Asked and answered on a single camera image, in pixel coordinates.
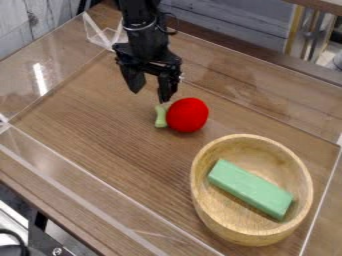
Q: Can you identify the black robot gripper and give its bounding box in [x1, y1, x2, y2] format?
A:
[112, 26, 181, 103]

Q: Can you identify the red plush fruit green stem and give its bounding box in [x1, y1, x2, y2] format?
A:
[153, 98, 209, 133]

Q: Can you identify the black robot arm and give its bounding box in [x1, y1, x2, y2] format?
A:
[112, 0, 181, 103]

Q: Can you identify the green rectangular block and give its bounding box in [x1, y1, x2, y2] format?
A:
[207, 159, 294, 221]

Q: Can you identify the round wooden bowl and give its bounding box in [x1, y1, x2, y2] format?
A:
[189, 134, 314, 247]

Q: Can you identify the clear acrylic corner bracket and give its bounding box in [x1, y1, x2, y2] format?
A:
[81, 12, 128, 51]

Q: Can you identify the gold metal chair frame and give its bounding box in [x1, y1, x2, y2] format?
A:
[284, 0, 342, 62]

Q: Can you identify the clear acrylic tray wall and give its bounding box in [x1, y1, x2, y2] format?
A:
[0, 122, 221, 256]

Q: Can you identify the black table clamp mount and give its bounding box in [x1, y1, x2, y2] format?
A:
[0, 211, 77, 256]

